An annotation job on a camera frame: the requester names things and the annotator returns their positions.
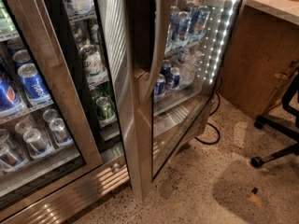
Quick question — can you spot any red bull can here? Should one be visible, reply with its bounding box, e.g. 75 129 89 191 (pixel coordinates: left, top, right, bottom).
189 6 211 36
173 11 191 43

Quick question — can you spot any blue soda can middle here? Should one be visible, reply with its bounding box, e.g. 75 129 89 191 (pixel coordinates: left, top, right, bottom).
154 74 165 97

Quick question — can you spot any large Pepsi can left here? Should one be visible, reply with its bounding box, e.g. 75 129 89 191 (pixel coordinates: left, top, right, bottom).
0 71 24 118

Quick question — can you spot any clear water bottle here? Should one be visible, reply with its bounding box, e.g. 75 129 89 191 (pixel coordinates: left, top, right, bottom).
180 50 203 85

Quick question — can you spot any silver blue can lower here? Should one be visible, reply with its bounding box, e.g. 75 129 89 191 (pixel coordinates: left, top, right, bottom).
50 118 73 147

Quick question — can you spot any blue soda can right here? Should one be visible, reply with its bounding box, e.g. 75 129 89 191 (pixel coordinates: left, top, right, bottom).
166 67 181 90

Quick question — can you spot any Red Bull can right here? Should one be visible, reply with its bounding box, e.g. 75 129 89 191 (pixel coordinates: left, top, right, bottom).
189 6 211 36

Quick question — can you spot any black power cable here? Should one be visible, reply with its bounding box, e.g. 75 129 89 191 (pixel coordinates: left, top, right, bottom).
195 91 222 146

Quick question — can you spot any steel fridge base grille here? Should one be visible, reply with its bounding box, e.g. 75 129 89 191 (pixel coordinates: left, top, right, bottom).
1 143 129 224

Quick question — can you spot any blue soda can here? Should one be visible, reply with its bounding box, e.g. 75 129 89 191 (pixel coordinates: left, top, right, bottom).
166 67 181 90
154 74 165 97

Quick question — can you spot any glass fridge door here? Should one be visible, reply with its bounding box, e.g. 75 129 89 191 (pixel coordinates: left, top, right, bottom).
0 0 102 220
93 0 250 201

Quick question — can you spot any front blue Pepsi can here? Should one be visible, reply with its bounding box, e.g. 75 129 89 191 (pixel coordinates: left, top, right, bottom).
18 63 51 105

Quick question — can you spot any black office chair base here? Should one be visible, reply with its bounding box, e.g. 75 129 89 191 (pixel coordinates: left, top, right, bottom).
250 74 299 168

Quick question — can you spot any Red Bull can middle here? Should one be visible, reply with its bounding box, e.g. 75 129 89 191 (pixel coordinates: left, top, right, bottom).
173 11 191 43

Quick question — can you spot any silver can lower left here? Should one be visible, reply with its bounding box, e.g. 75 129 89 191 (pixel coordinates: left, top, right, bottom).
23 129 54 160

